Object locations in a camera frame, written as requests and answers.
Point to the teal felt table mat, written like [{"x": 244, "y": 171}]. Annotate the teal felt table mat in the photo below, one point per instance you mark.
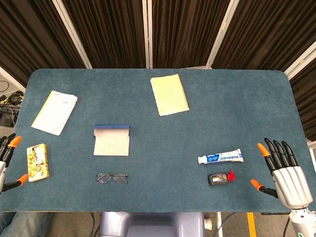
[{"x": 158, "y": 133}]

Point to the right lavender robot arm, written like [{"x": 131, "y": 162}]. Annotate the right lavender robot arm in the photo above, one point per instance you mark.
[{"x": 301, "y": 222}]

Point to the white paper booklet stack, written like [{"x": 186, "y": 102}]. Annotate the white paper booklet stack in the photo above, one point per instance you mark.
[{"x": 55, "y": 112}]

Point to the white blue toothpaste tube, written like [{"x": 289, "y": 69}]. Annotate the white blue toothpaste tube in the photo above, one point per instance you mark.
[{"x": 222, "y": 156}]

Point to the black power adapter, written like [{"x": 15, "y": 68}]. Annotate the black power adapter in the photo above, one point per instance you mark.
[{"x": 6, "y": 119}]

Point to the dark brown curtain panel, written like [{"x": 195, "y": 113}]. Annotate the dark brown curtain panel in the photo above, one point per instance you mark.
[
  {"x": 111, "y": 32},
  {"x": 266, "y": 32},
  {"x": 187, "y": 32},
  {"x": 24, "y": 37}
]

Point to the yellow snack box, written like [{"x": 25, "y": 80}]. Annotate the yellow snack box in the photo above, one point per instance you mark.
[{"x": 37, "y": 163}]

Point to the white table leg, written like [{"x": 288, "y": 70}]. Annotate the white table leg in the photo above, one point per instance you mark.
[{"x": 219, "y": 224}]

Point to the blue box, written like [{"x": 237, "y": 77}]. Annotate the blue box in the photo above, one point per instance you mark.
[{"x": 111, "y": 143}]

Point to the white partition frame post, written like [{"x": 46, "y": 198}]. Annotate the white partition frame post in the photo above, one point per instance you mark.
[
  {"x": 73, "y": 37},
  {"x": 12, "y": 79},
  {"x": 148, "y": 49},
  {"x": 221, "y": 37},
  {"x": 300, "y": 61}
]

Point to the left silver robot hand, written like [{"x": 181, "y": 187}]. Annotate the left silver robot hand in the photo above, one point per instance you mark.
[{"x": 7, "y": 150}]

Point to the yellow spiral notebook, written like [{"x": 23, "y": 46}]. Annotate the yellow spiral notebook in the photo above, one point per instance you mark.
[{"x": 170, "y": 95}]

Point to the lavender robot torso base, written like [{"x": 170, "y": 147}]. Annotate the lavender robot torso base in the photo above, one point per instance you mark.
[{"x": 148, "y": 222}]

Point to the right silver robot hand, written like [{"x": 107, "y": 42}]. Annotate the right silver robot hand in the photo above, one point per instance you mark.
[{"x": 291, "y": 185}]

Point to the thin-framed eyeglasses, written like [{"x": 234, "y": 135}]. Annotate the thin-framed eyeglasses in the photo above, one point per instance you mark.
[{"x": 120, "y": 178}]

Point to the white plastic fitting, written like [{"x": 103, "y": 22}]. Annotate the white plastic fitting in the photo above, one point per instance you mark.
[{"x": 208, "y": 223}]

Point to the blue denim jeans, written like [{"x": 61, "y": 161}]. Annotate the blue denim jeans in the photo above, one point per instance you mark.
[{"x": 22, "y": 224}]

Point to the black device with red clip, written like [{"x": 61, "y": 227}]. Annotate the black device with red clip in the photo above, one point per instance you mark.
[{"x": 217, "y": 178}]

